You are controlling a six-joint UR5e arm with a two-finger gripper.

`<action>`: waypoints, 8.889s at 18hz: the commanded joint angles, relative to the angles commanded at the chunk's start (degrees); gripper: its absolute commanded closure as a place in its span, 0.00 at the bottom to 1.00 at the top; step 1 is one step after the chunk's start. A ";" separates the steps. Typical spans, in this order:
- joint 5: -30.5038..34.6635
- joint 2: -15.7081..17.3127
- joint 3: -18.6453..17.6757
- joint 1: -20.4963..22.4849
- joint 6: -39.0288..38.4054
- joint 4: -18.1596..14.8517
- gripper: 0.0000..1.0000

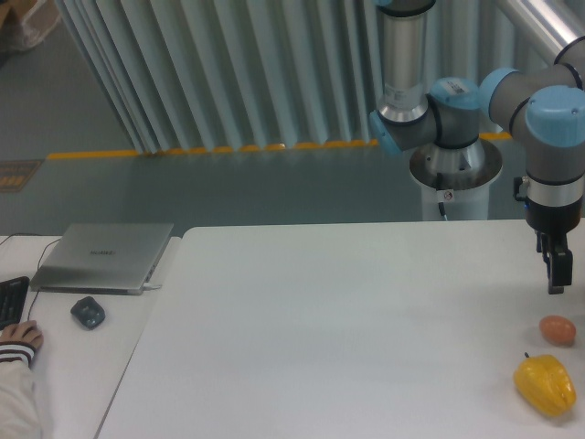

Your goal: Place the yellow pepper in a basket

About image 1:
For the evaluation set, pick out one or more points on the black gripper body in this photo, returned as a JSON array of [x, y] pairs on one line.
[[552, 209]]

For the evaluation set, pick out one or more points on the silver closed laptop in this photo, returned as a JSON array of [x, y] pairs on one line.
[[107, 258]]

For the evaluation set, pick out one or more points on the cardboard box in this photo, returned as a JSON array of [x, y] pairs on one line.
[[26, 24]]

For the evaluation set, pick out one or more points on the yellow bell pepper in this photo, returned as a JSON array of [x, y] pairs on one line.
[[544, 382]]

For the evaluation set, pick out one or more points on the white sleeved forearm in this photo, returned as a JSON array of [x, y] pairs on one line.
[[19, 414]]

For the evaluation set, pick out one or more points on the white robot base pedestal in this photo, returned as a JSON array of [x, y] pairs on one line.
[[454, 196]]

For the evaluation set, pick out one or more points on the brown egg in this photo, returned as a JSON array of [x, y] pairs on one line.
[[557, 330]]

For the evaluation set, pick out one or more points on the person's hand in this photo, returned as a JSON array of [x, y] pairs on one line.
[[27, 333]]

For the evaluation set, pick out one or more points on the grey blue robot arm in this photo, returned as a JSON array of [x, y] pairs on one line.
[[543, 112]]

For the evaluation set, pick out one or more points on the black keyboard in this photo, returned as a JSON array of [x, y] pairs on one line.
[[13, 295]]

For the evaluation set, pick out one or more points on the black computer mouse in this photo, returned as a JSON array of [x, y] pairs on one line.
[[88, 313]]

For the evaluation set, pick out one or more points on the white folding partition screen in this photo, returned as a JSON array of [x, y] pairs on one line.
[[211, 74]]

